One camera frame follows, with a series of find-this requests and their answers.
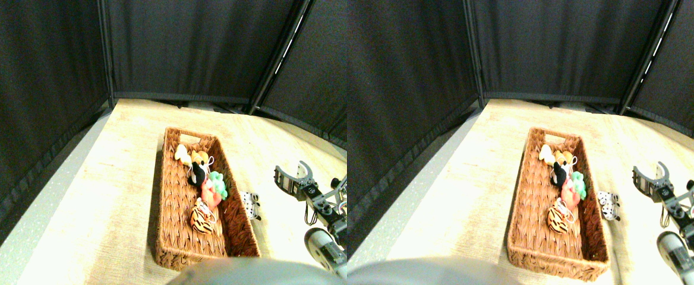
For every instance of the orange plush toy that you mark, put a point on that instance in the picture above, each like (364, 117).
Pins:
(202, 157)
(566, 157)

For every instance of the tiger striped plush toy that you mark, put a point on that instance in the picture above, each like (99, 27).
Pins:
(202, 221)
(560, 219)

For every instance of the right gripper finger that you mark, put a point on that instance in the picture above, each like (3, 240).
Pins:
(286, 180)
(644, 180)
(307, 171)
(665, 172)

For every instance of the yellow plush toy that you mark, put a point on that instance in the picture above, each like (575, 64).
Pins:
(182, 153)
(545, 153)

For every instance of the white black-spotted plush toy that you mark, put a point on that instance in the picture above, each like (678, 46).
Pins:
(608, 205)
(251, 205)

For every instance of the black and white plush toy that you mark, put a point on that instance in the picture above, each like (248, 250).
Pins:
(559, 174)
(197, 174)

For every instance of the green plush toy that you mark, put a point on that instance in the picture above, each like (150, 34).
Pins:
(220, 185)
(579, 185)

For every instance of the brown wicker basket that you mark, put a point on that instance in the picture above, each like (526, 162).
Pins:
(531, 208)
(174, 208)

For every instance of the red plush toy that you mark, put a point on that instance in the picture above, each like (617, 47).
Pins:
(208, 196)
(569, 196)

